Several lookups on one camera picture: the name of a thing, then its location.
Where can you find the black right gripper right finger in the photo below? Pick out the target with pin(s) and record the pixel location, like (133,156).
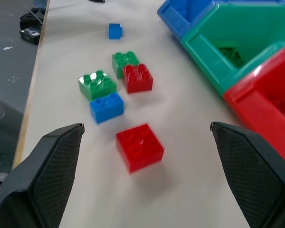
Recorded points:
(251,175)

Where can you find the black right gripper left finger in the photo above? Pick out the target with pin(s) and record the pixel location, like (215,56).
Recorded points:
(45,175)

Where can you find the dark grey rounded object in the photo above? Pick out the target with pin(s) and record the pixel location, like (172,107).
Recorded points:
(1,123)

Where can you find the red plastic storage bin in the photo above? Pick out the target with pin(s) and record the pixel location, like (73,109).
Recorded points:
(263,107)

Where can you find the blue two-stud building brick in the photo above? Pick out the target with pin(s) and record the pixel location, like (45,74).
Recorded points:
(107,108)

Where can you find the red four-stud building brick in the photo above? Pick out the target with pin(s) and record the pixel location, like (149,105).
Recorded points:
(137,78)
(139,147)

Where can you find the green four-stud building brick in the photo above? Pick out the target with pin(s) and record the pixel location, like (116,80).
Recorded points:
(121,62)
(97,85)

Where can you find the green plastic storage bin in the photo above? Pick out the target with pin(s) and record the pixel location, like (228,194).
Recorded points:
(204,45)

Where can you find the black box with white label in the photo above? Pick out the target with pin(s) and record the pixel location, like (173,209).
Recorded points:
(31,29)

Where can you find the small blue building brick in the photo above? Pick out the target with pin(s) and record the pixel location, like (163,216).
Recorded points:
(115,31)

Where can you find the blue plastic storage bin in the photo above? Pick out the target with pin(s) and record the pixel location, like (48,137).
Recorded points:
(180,16)

